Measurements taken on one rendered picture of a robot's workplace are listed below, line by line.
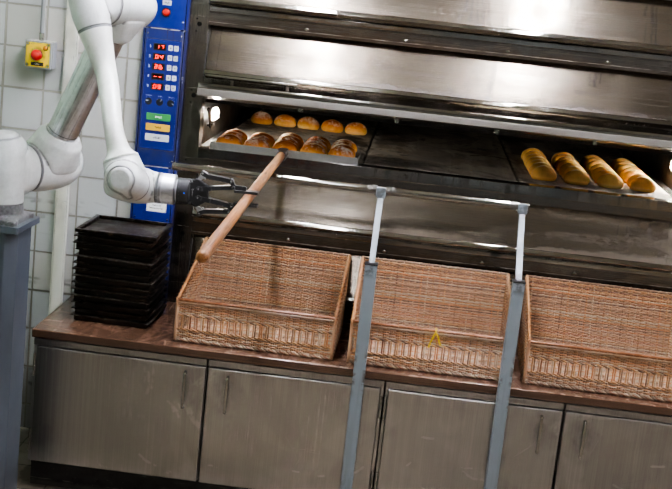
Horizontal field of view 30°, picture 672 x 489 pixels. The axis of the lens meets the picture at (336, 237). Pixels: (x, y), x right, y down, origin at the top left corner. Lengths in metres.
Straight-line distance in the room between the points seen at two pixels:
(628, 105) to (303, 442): 1.66
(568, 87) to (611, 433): 1.24
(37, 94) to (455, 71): 1.54
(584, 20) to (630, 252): 0.86
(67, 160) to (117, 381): 0.79
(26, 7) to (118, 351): 1.33
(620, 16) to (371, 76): 0.91
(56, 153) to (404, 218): 1.33
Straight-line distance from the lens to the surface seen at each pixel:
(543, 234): 4.67
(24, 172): 4.01
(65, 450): 4.49
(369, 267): 4.07
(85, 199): 4.81
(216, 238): 3.03
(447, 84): 4.57
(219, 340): 4.30
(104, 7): 3.77
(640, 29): 4.62
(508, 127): 4.45
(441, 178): 4.62
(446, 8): 4.56
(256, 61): 4.61
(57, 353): 4.39
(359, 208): 4.65
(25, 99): 4.82
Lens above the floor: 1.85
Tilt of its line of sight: 12 degrees down
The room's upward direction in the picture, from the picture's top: 6 degrees clockwise
